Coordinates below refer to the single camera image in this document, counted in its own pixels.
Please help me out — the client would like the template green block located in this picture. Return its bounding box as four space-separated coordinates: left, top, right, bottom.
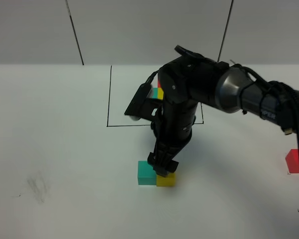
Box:
152 88 158 99

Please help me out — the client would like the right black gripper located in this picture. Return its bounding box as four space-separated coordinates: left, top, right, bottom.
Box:
148 96 198 177

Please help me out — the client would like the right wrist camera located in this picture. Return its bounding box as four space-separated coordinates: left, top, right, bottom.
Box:
124 83 163 125

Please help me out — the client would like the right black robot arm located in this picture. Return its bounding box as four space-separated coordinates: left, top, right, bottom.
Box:
148 46 299 177

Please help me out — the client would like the template yellow block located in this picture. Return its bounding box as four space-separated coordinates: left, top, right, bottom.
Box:
157 88 164 100

